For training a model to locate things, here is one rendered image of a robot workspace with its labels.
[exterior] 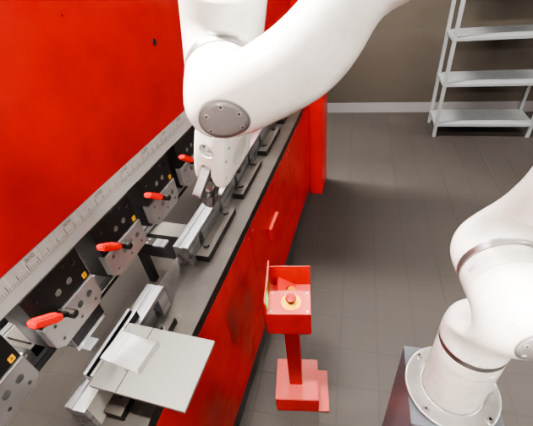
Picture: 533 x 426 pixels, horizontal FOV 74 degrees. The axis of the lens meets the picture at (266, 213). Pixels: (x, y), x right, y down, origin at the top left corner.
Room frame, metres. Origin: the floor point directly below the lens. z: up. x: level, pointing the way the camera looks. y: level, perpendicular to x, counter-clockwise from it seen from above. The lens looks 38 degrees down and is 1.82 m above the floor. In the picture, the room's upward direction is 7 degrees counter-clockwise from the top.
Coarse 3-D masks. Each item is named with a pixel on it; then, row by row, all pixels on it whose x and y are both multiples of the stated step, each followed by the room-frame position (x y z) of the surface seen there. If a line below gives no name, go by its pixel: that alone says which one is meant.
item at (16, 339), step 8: (16, 328) 0.62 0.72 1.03; (8, 336) 0.59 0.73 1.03; (16, 336) 0.59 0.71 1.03; (24, 336) 0.58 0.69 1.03; (16, 344) 0.57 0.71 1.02; (24, 344) 0.57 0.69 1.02; (32, 344) 0.57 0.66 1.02; (88, 344) 0.56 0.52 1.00; (24, 352) 0.56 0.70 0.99; (32, 352) 0.55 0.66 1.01; (40, 352) 0.56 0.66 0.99
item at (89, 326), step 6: (96, 312) 0.56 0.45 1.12; (102, 312) 0.58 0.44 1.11; (90, 318) 0.54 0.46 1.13; (96, 318) 0.56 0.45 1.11; (102, 318) 0.58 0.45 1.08; (84, 324) 0.53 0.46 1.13; (90, 324) 0.54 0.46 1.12; (96, 324) 0.56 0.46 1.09; (78, 330) 0.51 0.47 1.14; (84, 330) 0.52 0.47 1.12; (90, 330) 0.53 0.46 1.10; (78, 336) 0.50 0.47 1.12; (84, 336) 0.51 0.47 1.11; (72, 342) 0.49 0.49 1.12; (78, 342) 0.49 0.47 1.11; (84, 342) 0.51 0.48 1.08; (78, 348) 0.49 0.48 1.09
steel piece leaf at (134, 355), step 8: (136, 336) 0.56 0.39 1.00; (128, 344) 0.54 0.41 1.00; (136, 344) 0.54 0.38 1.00; (144, 344) 0.54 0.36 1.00; (152, 344) 0.54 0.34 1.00; (120, 352) 0.52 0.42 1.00; (128, 352) 0.52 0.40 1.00; (136, 352) 0.52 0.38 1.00; (144, 352) 0.51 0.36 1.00; (152, 352) 0.51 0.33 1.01; (112, 360) 0.50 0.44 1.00; (120, 360) 0.50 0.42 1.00; (128, 360) 0.50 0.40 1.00; (136, 360) 0.50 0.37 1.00; (144, 360) 0.48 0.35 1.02; (128, 368) 0.48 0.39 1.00; (136, 368) 0.47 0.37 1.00
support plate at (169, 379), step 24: (144, 336) 0.56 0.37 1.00; (168, 336) 0.55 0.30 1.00; (192, 336) 0.55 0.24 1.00; (168, 360) 0.49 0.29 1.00; (192, 360) 0.48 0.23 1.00; (96, 384) 0.45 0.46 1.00; (144, 384) 0.43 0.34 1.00; (168, 384) 0.42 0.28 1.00; (192, 384) 0.42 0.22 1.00; (168, 408) 0.37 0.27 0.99
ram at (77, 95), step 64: (0, 0) 0.67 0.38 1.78; (64, 0) 0.80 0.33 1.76; (128, 0) 0.98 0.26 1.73; (0, 64) 0.62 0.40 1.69; (64, 64) 0.74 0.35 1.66; (128, 64) 0.91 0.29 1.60; (0, 128) 0.57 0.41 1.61; (64, 128) 0.68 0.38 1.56; (128, 128) 0.84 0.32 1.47; (0, 192) 0.51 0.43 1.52; (64, 192) 0.61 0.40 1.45; (0, 256) 0.45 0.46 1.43
